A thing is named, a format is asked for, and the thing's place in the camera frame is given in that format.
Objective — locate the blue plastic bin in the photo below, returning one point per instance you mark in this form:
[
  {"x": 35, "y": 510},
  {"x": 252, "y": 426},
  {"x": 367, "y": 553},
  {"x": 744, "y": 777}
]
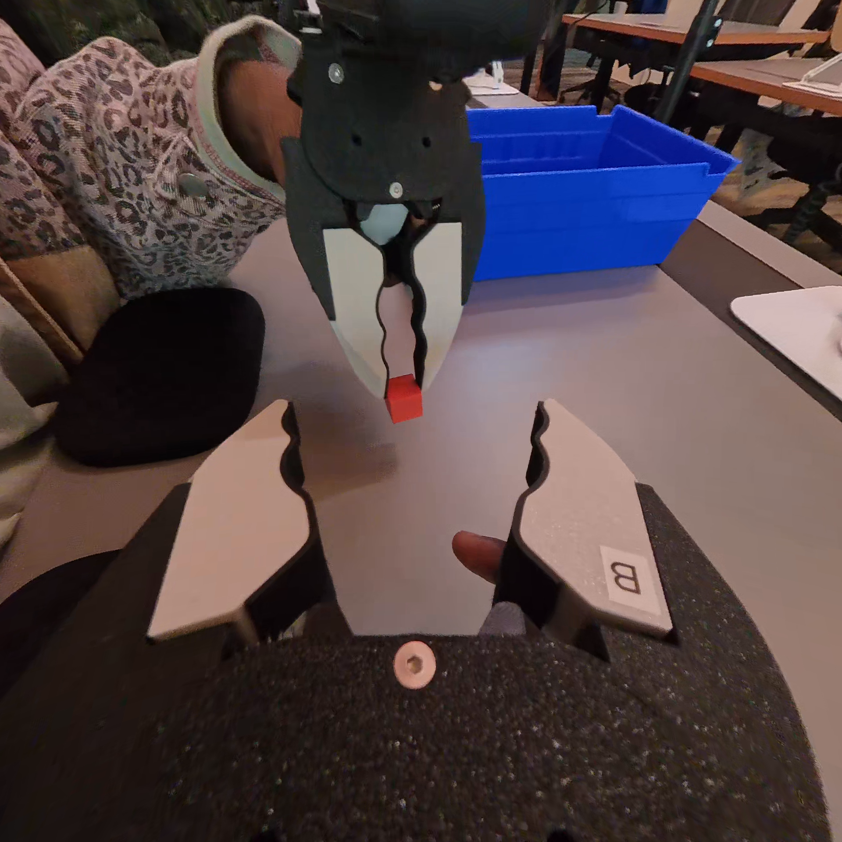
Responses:
[{"x": 579, "y": 217}]

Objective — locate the person's right hand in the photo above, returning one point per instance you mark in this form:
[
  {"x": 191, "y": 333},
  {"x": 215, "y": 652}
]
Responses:
[{"x": 477, "y": 552}]

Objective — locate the orange-red wooden cube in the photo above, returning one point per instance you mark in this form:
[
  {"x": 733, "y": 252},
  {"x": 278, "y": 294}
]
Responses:
[{"x": 403, "y": 400}]

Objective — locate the small white object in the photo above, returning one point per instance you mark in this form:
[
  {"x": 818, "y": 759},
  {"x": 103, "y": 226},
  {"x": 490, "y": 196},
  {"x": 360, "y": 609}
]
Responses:
[{"x": 490, "y": 82}]

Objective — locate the person's left hand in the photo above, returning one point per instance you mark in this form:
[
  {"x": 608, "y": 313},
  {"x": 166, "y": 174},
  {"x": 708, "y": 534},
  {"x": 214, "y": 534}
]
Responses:
[{"x": 256, "y": 118}]

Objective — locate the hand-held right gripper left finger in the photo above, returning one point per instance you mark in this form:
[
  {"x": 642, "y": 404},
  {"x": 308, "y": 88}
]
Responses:
[{"x": 223, "y": 526}]

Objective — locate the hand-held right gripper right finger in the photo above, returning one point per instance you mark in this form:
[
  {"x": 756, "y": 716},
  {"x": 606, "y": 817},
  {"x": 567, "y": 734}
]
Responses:
[{"x": 579, "y": 519}]

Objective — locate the black tripod pole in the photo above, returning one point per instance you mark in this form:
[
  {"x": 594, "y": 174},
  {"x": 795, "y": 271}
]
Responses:
[{"x": 691, "y": 52}]

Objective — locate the black office chair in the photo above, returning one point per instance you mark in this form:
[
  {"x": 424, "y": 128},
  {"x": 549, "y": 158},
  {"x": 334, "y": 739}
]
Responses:
[{"x": 812, "y": 197}]

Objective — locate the wooden background desk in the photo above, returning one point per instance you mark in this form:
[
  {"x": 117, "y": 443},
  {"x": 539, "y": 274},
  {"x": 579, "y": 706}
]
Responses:
[
  {"x": 743, "y": 79},
  {"x": 658, "y": 29}
]

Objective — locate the white tray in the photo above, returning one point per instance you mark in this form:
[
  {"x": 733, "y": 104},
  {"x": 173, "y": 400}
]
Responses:
[{"x": 789, "y": 335}]

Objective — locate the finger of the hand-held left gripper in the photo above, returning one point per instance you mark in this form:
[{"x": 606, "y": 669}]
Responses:
[
  {"x": 442, "y": 289},
  {"x": 352, "y": 296}
]

